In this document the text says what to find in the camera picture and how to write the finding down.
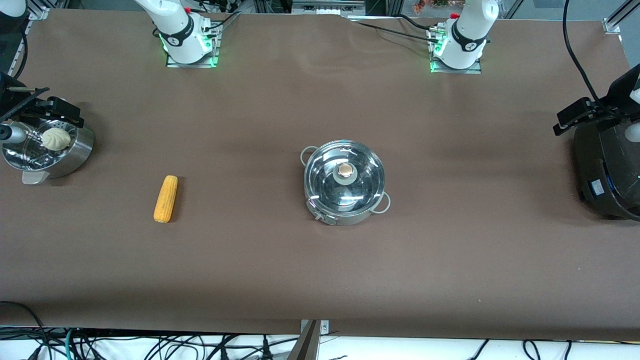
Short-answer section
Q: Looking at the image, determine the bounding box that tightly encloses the yellow corn cob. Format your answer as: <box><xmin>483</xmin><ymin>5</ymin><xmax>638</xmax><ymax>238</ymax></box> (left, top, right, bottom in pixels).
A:
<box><xmin>153</xmin><ymin>175</ymin><xmax>179</xmax><ymax>224</ymax></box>

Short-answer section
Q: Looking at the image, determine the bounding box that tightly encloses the glass pot lid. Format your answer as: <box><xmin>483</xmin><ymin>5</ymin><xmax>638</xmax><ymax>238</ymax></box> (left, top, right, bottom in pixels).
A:
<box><xmin>304</xmin><ymin>141</ymin><xmax>386</xmax><ymax>213</ymax></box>

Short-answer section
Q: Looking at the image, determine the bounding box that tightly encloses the steel steamer pot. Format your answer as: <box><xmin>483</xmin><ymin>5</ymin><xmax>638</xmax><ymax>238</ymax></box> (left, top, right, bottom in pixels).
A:
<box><xmin>1</xmin><ymin>117</ymin><xmax>95</xmax><ymax>186</ymax></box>

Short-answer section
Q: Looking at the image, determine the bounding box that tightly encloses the white steamed bun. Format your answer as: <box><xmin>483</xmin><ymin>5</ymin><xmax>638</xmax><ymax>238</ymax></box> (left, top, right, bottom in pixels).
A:
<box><xmin>41</xmin><ymin>127</ymin><xmax>74</xmax><ymax>152</ymax></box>

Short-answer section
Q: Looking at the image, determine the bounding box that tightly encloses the black rice cooker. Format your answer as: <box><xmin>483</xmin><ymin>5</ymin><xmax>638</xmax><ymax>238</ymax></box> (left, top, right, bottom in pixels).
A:
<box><xmin>572</xmin><ymin>119</ymin><xmax>640</xmax><ymax>222</ymax></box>

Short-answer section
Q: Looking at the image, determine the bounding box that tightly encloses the brown table cover sheet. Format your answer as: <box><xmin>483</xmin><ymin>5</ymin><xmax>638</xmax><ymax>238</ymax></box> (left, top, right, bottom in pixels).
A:
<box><xmin>0</xmin><ymin>9</ymin><xmax>640</xmax><ymax>342</ymax></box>

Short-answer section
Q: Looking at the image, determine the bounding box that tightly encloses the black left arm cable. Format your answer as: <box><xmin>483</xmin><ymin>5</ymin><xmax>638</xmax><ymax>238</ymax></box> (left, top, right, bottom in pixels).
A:
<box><xmin>562</xmin><ymin>0</ymin><xmax>602</xmax><ymax>103</ymax></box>

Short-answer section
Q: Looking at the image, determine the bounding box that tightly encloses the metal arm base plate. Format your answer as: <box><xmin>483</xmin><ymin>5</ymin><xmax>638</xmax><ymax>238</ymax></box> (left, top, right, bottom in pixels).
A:
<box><xmin>429</xmin><ymin>27</ymin><xmax>484</xmax><ymax>75</ymax></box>
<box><xmin>166</xmin><ymin>20</ymin><xmax>221</xmax><ymax>68</ymax></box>

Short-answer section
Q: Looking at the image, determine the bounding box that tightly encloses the black cable at arm base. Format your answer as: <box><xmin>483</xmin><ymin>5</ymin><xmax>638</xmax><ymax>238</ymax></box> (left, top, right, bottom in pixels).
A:
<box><xmin>200</xmin><ymin>11</ymin><xmax>242</xmax><ymax>33</ymax></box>

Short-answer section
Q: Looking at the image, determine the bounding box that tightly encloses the short black base cable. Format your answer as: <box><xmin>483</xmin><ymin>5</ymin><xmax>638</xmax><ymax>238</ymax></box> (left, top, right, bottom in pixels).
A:
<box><xmin>394</xmin><ymin>13</ymin><xmax>437</xmax><ymax>33</ymax></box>

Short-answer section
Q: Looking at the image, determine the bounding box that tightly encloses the looping black floor cable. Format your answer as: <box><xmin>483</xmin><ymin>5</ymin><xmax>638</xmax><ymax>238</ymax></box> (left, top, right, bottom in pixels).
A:
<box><xmin>0</xmin><ymin>300</ymin><xmax>52</xmax><ymax>360</ymax></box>

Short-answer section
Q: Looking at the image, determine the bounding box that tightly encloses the long black base cable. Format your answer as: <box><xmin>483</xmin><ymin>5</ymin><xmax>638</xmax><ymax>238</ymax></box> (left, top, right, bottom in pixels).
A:
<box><xmin>349</xmin><ymin>19</ymin><xmax>440</xmax><ymax>43</ymax></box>

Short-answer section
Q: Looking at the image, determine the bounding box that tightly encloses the steel pot with grey handles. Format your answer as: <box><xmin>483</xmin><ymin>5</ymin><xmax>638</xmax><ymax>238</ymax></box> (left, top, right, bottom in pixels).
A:
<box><xmin>300</xmin><ymin>140</ymin><xmax>392</xmax><ymax>227</ymax></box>

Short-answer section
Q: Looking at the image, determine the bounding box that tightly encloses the aluminium frame beam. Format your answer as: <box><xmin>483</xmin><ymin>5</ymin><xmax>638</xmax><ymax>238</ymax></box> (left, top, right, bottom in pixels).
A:
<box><xmin>291</xmin><ymin>0</ymin><xmax>367</xmax><ymax>16</ymax></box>

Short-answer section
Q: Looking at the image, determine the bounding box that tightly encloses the metal bracket with grey bar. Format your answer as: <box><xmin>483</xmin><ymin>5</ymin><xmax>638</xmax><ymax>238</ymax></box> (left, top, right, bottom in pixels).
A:
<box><xmin>287</xmin><ymin>319</ymin><xmax>331</xmax><ymax>360</ymax></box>

